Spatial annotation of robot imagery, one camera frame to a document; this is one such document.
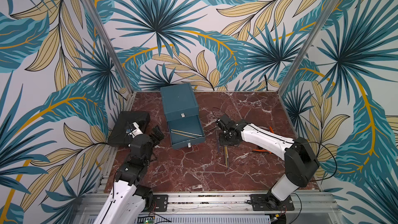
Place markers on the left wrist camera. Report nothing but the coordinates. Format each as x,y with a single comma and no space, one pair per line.
133,129

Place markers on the teal drawer cabinet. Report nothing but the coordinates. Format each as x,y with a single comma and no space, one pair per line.
179,101

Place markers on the teal drawer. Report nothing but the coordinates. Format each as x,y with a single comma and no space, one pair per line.
188,124

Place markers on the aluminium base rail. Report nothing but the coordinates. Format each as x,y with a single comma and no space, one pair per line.
224,207

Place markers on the yellow pencil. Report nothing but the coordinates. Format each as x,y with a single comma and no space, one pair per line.
180,134

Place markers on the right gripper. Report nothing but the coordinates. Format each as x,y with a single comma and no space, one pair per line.
224,126

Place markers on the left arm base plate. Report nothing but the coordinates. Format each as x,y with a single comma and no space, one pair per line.
159,203

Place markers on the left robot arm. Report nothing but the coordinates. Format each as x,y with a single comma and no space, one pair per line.
128,197

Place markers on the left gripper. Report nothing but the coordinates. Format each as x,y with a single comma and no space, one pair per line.
156,141

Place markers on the orange handled tool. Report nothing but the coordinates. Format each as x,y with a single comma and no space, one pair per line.
260,149

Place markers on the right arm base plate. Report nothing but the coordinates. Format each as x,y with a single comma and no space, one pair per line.
266,202

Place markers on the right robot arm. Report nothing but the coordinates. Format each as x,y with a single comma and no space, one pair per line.
301,162

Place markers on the black plastic case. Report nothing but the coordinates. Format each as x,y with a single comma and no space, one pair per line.
120,135

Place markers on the small circuit board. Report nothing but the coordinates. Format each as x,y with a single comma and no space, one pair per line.
145,220

